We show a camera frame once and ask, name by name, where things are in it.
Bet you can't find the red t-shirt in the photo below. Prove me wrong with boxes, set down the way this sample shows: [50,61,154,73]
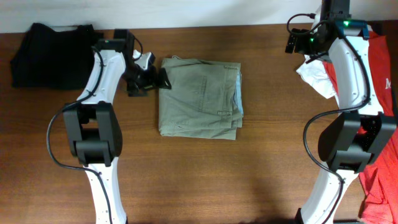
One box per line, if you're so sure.
[322,30,398,224]

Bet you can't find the black folded garment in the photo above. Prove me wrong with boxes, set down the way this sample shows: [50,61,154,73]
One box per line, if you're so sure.
[10,23,104,90]

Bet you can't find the white garment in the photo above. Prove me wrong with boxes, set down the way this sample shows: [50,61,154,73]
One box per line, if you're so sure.
[296,55,336,99]

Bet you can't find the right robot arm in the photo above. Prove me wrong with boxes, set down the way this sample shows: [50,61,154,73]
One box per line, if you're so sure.
[285,0,397,224]

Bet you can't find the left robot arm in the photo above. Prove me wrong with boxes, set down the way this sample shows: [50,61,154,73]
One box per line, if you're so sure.
[62,29,172,224]

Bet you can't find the khaki green shorts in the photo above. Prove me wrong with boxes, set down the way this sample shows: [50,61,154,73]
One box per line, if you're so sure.
[159,56,244,140]

